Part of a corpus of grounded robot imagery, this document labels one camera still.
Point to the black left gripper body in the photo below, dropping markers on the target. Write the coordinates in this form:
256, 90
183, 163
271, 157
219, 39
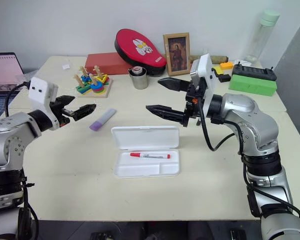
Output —
61, 115

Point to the wooden colourful shape stacking toy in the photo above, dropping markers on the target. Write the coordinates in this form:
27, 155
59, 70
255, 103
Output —
95, 86

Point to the open laptop computer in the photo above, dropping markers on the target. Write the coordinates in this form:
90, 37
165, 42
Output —
2, 72

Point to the purple highlighter marker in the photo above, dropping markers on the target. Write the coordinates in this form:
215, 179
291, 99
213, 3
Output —
102, 120

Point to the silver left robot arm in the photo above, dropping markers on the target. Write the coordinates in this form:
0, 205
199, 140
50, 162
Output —
5, 140

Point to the wooden framed portrait picture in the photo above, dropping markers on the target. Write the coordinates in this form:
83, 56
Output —
177, 53

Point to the olive rolled bundle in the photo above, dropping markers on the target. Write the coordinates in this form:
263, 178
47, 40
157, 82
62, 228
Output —
219, 58

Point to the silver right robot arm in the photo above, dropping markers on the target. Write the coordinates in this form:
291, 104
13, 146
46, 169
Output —
257, 130

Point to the red rectangular box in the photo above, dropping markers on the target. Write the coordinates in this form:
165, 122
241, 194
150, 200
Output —
102, 63

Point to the red capped white marker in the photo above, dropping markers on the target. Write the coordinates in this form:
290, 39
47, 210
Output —
150, 155

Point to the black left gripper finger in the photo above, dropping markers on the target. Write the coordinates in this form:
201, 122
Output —
84, 111
67, 99

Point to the small clear plastic bag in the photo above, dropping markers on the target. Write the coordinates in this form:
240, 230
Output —
66, 66

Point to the white plastic pencil case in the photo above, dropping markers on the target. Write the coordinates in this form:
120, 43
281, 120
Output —
145, 137

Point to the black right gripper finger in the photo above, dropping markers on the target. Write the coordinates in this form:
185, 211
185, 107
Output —
165, 112
176, 85

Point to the small metal cup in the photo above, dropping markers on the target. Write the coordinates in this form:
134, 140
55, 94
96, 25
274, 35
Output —
139, 78

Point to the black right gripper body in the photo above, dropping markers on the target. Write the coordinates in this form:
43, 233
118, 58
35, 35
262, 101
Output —
193, 105

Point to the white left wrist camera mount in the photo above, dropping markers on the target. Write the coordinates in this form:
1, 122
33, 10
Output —
40, 93

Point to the red black oval pad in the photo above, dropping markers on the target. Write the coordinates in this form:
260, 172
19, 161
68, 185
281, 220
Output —
137, 47

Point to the green foam block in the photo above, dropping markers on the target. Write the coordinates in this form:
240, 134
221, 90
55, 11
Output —
252, 86

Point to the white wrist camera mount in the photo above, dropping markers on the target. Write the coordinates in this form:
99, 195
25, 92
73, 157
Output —
207, 75
40, 93

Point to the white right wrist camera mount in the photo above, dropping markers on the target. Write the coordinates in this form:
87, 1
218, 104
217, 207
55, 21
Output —
207, 75

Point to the clear bottle with green lid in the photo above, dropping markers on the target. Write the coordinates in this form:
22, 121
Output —
261, 37

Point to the black remote controller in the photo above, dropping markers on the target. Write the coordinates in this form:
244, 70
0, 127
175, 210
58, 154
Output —
255, 72

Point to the yellow plastic piece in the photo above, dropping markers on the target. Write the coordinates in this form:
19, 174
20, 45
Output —
218, 70

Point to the orange plastic block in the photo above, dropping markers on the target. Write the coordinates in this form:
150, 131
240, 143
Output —
226, 65

